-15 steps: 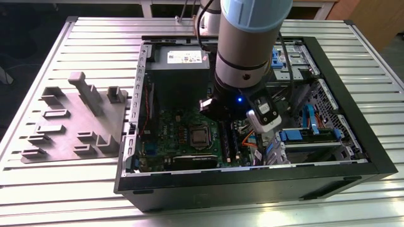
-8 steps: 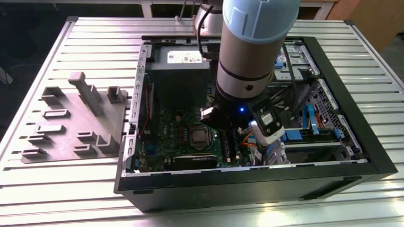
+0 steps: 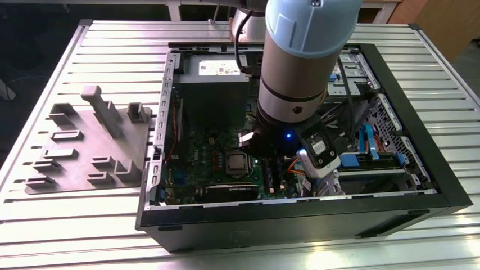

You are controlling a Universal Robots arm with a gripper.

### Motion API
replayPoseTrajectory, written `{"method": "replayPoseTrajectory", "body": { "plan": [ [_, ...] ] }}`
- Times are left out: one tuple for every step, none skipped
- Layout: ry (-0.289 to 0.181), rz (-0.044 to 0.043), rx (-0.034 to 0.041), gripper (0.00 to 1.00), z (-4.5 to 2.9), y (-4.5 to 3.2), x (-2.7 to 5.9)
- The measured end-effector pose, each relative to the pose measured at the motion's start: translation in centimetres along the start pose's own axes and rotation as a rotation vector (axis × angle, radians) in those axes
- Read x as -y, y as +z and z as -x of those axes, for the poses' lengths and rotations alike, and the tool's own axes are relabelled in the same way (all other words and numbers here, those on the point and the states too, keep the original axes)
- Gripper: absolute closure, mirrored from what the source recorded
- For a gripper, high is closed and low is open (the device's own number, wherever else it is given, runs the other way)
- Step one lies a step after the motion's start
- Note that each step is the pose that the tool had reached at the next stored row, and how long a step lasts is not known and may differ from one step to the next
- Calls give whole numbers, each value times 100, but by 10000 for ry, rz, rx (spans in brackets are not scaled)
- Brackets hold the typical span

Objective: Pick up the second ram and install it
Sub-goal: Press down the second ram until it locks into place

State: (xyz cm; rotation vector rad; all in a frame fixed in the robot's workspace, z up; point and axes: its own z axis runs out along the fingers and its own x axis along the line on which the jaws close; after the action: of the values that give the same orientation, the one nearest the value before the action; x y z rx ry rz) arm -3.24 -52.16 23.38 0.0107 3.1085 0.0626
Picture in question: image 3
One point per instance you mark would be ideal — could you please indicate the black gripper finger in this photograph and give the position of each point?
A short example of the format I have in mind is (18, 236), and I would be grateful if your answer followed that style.
(246, 139)

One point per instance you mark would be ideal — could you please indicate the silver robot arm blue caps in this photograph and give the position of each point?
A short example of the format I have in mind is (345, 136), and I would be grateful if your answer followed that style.
(300, 70)

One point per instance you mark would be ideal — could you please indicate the silver CPU in socket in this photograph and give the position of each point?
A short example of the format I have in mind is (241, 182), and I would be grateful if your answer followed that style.
(236, 162)

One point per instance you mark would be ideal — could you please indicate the green motherboard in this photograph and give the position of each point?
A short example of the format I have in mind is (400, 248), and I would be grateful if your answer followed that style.
(202, 146)

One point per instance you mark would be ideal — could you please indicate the grey power supply unit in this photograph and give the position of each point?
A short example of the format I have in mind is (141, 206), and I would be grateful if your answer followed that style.
(213, 101)

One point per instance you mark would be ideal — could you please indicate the black graphics card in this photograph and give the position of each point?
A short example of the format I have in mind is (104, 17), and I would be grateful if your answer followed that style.
(232, 194)

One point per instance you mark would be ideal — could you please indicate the blue disk carrier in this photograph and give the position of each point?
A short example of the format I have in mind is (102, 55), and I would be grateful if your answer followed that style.
(352, 161)

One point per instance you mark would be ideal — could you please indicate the blue drive bay latch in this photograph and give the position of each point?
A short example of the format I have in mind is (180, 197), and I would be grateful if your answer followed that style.
(333, 78)

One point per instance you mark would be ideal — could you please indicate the black open PC case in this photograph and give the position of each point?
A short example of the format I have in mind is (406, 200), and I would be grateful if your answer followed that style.
(262, 225)

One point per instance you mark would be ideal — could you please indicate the silver drive cage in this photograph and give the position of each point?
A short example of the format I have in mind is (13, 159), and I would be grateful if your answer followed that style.
(356, 70)

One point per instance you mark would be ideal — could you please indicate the grey parts rack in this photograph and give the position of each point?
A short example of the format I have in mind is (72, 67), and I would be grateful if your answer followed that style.
(93, 140)

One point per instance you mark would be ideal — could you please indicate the black table corner cap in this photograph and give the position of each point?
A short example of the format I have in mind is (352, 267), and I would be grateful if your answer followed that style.
(84, 23)
(413, 27)

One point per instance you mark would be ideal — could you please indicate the wooden cabinet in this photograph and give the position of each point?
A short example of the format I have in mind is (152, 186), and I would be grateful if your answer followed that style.
(442, 22)

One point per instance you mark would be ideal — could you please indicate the black camera bracket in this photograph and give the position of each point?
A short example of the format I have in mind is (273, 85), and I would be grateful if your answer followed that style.
(318, 132)

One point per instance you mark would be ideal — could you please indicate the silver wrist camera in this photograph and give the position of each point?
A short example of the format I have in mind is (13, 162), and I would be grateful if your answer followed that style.
(318, 171)

